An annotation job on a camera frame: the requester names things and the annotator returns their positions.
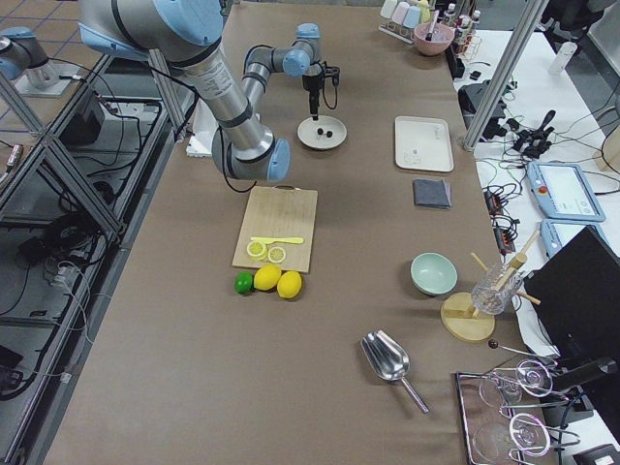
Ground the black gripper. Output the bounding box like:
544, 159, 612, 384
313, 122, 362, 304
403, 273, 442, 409
302, 61, 340, 121

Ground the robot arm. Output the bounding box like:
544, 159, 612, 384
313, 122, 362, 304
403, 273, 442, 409
79, 0, 340, 182
1, 26, 48, 80

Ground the cream rectangular tray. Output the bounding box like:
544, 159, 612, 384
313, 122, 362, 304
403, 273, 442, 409
394, 116, 454, 172

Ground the black framed wooden tray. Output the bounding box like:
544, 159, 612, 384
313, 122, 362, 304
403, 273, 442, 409
454, 372, 557, 464

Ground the white cup rack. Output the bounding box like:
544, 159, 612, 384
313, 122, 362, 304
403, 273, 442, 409
379, 0, 434, 44

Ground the pink bowl with ice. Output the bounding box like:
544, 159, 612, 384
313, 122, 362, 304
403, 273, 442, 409
414, 22, 454, 56

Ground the bamboo cutting board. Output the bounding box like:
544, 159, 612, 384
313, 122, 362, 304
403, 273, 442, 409
232, 186, 318, 273

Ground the grey folded cloth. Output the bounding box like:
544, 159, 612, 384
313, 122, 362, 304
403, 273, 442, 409
413, 178, 451, 209

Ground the yellow plastic knife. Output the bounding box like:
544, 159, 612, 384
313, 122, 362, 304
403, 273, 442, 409
250, 236, 305, 245

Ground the lemon slice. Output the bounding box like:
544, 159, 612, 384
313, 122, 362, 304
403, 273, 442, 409
267, 246, 287, 264
246, 240, 268, 261

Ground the whole yellow lemon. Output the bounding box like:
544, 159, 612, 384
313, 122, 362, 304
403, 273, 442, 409
254, 263, 282, 291
277, 270, 303, 299

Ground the green lime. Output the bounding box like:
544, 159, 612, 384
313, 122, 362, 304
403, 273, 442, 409
233, 271, 254, 295

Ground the mint green bowl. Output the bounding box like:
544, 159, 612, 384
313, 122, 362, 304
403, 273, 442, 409
410, 252, 457, 295

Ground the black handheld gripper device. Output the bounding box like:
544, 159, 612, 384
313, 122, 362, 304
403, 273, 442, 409
506, 109, 556, 160

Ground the white bottle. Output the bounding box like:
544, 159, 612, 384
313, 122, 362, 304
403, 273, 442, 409
547, 42, 578, 76

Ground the clear glass cup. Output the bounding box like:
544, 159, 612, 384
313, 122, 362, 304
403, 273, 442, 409
472, 263, 522, 316

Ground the wooden cup stand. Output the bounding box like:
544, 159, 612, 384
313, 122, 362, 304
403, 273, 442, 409
441, 231, 541, 343

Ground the blue teach pendant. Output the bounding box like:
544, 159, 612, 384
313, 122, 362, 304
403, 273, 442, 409
526, 162, 606, 223
540, 219, 606, 258

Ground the steel ice scoop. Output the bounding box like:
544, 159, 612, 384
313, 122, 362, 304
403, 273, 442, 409
360, 329, 430, 414

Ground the black monitor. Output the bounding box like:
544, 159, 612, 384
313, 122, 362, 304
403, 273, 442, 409
524, 226, 619, 362

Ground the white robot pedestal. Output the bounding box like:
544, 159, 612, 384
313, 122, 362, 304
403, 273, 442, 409
186, 101, 218, 158

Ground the aluminium frame post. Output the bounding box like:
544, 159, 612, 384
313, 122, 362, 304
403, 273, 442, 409
462, 0, 548, 153

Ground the wire glass holder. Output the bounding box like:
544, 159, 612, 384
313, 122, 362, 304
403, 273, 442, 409
479, 358, 581, 464

